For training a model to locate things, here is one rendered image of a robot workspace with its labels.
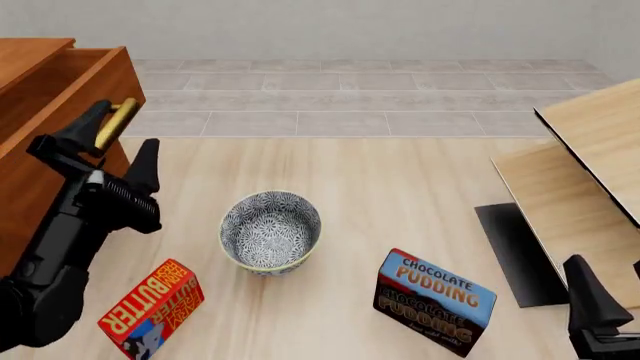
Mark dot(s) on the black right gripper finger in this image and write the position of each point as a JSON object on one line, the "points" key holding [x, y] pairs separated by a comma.
{"points": [[590, 300], [637, 270]]}

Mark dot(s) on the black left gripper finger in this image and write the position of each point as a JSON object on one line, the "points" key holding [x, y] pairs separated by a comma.
{"points": [[146, 168], [82, 131]]}

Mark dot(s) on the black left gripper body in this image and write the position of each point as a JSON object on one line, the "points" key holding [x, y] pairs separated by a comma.
{"points": [[127, 204]]}

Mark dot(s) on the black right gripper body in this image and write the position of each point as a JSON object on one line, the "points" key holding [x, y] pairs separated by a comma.
{"points": [[605, 345]]}

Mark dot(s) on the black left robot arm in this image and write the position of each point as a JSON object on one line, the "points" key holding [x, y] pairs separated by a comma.
{"points": [[47, 262]]}

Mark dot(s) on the wooden drawer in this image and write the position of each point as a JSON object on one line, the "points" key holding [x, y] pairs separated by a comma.
{"points": [[60, 86]]}

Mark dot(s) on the wooden cabinet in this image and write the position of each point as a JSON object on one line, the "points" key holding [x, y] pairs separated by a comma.
{"points": [[20, 195]]}

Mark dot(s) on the pale wood shelf with black panel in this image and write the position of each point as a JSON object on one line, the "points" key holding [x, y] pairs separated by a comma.
{"points": [[565, 195]]}

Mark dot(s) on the red butter box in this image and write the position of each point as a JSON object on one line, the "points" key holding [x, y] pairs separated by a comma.
{"points": [[150, 311]]}

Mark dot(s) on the blue-white patterned bowl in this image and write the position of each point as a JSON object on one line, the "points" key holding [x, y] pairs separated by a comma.
{"points": [[270, 232]]}

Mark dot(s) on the blue chocolate pudding box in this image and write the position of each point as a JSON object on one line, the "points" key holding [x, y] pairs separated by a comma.
{"points": [[435, 303]]}

